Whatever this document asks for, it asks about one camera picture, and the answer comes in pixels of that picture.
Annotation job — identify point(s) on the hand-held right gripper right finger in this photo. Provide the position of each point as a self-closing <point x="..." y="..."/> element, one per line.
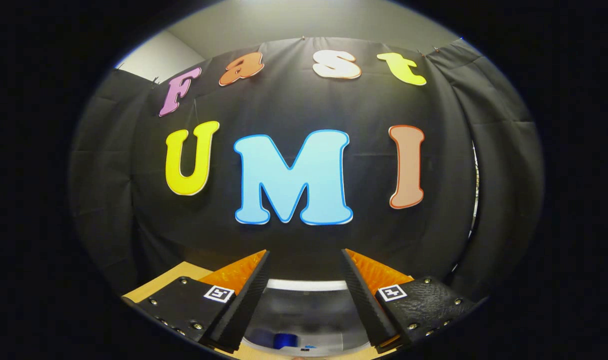
<point x="364" y="300"/>

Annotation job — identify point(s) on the silver blue pop can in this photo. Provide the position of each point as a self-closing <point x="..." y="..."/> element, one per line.
<point x="285" y="341"/>

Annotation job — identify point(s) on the black backdrop cloth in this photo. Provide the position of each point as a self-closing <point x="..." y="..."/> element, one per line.
<point x="283" y="100"/>

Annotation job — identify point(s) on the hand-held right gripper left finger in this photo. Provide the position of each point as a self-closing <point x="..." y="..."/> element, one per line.
<point x="248" y="300"/>

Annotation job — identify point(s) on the white desktop garbage bin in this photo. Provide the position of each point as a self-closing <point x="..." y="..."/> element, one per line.
<point x="309" y="310"/>

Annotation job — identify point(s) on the wooden desktop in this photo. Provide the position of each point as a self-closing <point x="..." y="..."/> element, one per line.
<point x="168" y="280"/>

